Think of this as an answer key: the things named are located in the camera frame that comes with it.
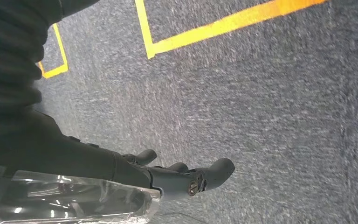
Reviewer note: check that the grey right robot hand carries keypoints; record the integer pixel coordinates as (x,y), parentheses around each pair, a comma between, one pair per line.
(43,154)

